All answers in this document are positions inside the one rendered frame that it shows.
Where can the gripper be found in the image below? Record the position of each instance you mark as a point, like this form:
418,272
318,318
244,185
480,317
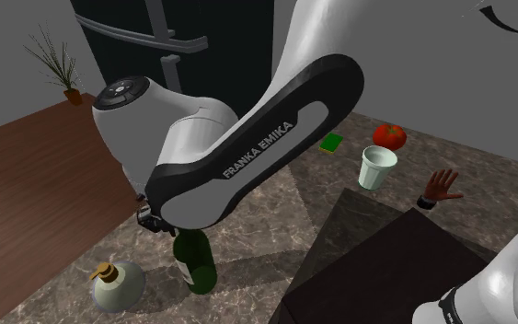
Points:
151,221

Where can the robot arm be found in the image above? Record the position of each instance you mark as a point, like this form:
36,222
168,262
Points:
240,134

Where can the green wine bottle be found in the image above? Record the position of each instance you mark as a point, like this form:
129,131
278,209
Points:
195,260

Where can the pale green soap dispenser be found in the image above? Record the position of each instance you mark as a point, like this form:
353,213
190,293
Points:
117,287

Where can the potted plant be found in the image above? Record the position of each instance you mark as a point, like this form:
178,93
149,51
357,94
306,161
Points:
59,71

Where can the black refrigerator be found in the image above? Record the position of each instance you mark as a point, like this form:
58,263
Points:
173,40

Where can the green sponge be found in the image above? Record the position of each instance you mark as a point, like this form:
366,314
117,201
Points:
331,143

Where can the pale green cup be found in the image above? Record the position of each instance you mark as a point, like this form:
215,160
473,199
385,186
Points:
375,168

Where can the red tomato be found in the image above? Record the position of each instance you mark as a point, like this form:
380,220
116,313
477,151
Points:
389,136

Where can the brown hand figure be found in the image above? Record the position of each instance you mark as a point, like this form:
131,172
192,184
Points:
438,188

